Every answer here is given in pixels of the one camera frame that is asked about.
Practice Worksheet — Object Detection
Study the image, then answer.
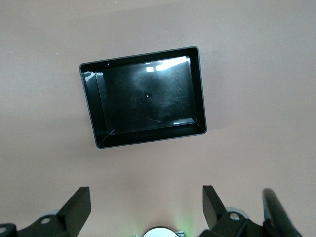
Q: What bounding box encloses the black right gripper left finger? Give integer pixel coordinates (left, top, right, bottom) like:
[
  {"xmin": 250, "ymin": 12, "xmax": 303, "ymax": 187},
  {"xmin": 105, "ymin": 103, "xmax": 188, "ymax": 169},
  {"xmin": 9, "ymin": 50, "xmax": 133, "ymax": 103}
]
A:
[{"xmin": 17, "ymin": 186, "xmax": 92, "ymax": 237}]

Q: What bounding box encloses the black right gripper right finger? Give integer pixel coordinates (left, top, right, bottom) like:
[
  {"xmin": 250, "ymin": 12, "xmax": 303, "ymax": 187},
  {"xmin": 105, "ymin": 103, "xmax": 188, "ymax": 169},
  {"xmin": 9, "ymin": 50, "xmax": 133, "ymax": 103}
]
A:
[{"xmin": 199, "ymin": 184, "xmax": 267, "ymax": 237}]

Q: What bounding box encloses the black plastic box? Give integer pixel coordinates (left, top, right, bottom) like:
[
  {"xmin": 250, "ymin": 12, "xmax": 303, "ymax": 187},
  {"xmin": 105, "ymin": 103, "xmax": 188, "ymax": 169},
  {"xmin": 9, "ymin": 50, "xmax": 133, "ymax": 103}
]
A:
[{"xmin": 79, "ymin": 45, "xmax": 207, "ymax": 149}]

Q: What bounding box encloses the brown table mat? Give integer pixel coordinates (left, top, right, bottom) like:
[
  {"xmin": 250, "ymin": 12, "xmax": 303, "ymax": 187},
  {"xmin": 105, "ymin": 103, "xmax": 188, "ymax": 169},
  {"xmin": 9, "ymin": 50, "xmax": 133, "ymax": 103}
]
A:
[{"xmin": 0, "ymin": 0, "xmax": 316, "ymax": 237}]

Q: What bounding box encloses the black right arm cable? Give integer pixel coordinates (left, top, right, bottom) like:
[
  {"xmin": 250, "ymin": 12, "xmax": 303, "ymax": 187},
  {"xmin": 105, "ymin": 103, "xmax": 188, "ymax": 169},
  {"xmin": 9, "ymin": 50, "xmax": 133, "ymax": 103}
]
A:
[{"xmin": 261, "ymin": 188, "xmax": 306, "ymax": 237}]

